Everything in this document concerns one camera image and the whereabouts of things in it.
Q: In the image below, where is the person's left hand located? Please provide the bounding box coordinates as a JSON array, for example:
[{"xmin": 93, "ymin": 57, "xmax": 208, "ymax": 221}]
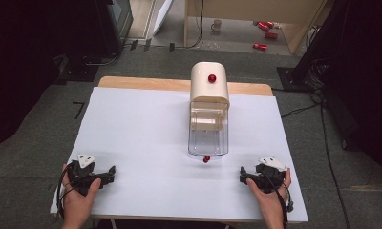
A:
[{"xmin": 61, "ymin": 163, "xmax": 103, "ymax": 213}]

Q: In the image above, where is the dark curtain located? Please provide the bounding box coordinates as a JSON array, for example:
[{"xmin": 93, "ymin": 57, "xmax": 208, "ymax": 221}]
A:
[
  {"xmin": 0, "ymin": 0, "xmax": 99, "ymax": 152},
  {"xmin": 302, "ymin": 0, "xmax": 382, "ymax": 192}
]

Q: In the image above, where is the wooden table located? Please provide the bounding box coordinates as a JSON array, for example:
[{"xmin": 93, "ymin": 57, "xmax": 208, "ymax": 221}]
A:
[{"xmin": 97, "ymin": 75, "xmax": 274, "ymax": 97}]

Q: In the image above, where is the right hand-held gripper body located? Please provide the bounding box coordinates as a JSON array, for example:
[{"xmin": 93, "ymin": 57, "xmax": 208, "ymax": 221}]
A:
[{"xmin": 246, "ymin": 156, "xmax": 288, "ymax": 195}]

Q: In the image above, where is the hand-held gripper black cable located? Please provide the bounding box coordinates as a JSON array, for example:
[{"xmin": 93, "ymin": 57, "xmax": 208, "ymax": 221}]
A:
[
  {"xmin": 261, "ymin": 171, "xmax": 294, "ymax": 229},
  {"xmin": 55, "ymin": 161, "xmax": 76, "ymax": 220}
]

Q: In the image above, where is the black tape corner mark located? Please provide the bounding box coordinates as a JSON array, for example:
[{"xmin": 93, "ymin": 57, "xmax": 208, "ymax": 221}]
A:
[{"xmin": 72, "ymin": 101, "xmax": 86, "ymax": 120}]

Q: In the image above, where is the left hand-held gripper black cable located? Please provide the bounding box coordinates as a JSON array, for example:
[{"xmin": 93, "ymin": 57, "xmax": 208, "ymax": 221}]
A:
[{"xmin": 55, "ymin": 161, "xmax": 76, "ymax": 220}]

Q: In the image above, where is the black looped floor cable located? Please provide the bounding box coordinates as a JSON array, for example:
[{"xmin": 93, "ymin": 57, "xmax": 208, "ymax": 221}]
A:
[{"xmin": 81, "ymin": 51, "xmax": 120, "ymax": 67}]

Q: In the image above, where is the black hanging cable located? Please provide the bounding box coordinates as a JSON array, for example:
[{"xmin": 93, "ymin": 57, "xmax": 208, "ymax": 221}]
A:
[{"xmin": 185, "ymin": 0, "xmax": 205, "ymax": 50}]

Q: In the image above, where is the black stand base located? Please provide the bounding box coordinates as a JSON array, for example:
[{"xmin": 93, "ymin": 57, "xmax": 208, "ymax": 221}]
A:
[{"xmin": 276, "ymin": 66, "xmax": 311, "ymax": 94}]

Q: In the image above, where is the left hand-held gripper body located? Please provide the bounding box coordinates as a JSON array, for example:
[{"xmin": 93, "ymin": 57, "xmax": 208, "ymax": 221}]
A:
[{"xmin": 66, "ymin": 154, "xmax": 110, "ymax": 197}]

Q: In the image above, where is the wooden shelf frame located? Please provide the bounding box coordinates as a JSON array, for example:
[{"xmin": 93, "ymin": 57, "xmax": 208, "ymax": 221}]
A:
[{"xmin": 183, "ymin": 0, "xmax": 328, "ymax": 55}]

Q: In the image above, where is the person's right hand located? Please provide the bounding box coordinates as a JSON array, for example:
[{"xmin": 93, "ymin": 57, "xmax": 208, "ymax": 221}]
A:
[{"xmin": 245, "ymin": 167, "xmax": 292, "ymax": 214}]

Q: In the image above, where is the white board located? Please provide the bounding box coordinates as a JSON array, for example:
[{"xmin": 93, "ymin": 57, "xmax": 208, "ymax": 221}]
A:
[{"xmin": 152, "ymin": 0, "xmax": 175, "ymax": 36}]

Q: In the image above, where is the cream box with red knob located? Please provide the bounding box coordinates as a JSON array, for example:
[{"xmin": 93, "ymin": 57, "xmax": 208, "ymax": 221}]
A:
[{"xmin": 189, "ymin": 61, "xmax": 231, "ymax": 107}]

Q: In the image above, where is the right hand-held gripper black cable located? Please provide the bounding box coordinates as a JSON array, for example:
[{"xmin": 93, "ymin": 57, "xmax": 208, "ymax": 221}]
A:
[{"xmin": 261, "ymin": 171, "xmax": 294, "ymax": 229}]

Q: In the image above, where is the white table sheet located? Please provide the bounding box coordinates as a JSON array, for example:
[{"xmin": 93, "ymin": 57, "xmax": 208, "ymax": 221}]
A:
[{"xmin": 50, "ymin": 87, "xmax": 309, "ymax": 223}]

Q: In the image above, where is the clear drawer with red knob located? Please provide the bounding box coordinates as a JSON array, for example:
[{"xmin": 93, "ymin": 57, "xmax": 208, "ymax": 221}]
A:
[{"xmin": 187, "ymin": 100, "xmax": 230, "ymax": 164}]

